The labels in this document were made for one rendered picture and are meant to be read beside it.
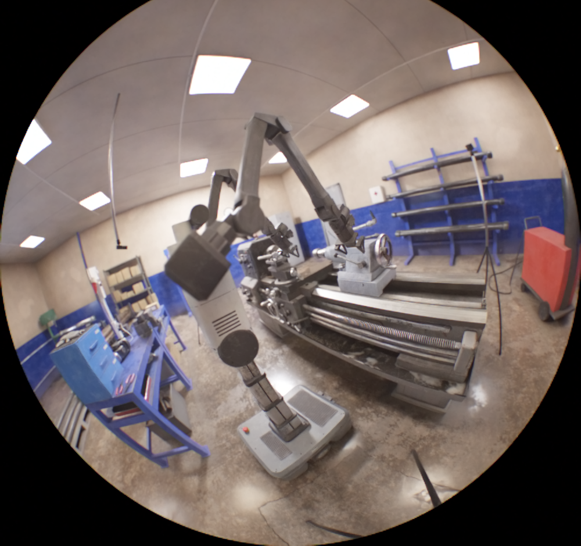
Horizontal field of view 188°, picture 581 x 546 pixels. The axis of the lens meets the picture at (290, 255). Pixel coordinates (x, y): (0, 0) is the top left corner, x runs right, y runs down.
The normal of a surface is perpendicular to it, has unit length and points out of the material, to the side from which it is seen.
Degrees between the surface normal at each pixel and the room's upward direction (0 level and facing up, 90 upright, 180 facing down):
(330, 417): 0
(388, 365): 0
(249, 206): 90
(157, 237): 90
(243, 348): 90
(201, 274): 90
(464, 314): 36
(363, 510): 0
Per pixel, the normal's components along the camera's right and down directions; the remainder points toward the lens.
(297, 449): -0.29, -0.94
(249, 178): 0.57, -0.06
